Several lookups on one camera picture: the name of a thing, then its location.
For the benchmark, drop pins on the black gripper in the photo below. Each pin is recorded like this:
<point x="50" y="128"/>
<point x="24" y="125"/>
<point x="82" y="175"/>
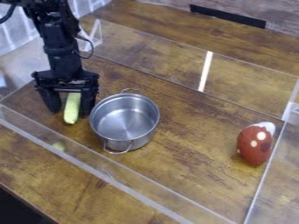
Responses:
<point x="83" y="82"/>

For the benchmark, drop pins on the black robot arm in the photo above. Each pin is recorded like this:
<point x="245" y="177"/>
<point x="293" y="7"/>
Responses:
<point x="58" y="27"/>

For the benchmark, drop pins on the small steel pot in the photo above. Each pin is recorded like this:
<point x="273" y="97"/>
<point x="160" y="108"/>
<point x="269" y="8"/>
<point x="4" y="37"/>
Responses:
<point x="124" y="120"/>

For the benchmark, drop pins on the clear acrylic triangle stand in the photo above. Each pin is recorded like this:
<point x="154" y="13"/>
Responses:
<point x="90" y="35"/>

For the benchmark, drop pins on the red spotted toy mushroom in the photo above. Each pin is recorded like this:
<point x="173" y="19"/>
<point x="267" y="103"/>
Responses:
<point x="254" y="142"/>

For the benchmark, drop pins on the black bar on wall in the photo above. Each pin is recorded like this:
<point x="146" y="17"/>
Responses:
<point x="229" y="16"/>

